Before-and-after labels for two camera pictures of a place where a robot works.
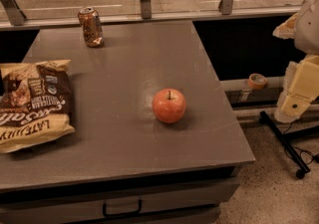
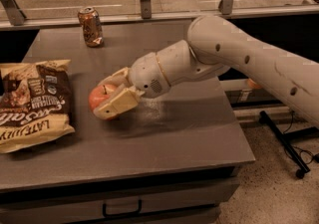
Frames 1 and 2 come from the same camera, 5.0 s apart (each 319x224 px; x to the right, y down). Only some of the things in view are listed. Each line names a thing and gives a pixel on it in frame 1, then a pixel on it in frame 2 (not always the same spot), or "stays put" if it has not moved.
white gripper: x=309 y=30 to x=146 y=75
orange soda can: x=90 y=20 stays put
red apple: x=168 y=106 to x=99 y=95
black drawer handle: x=140 y=205 stays put
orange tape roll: x=256 y=81 stays put
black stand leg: x=284 y=139 stays put
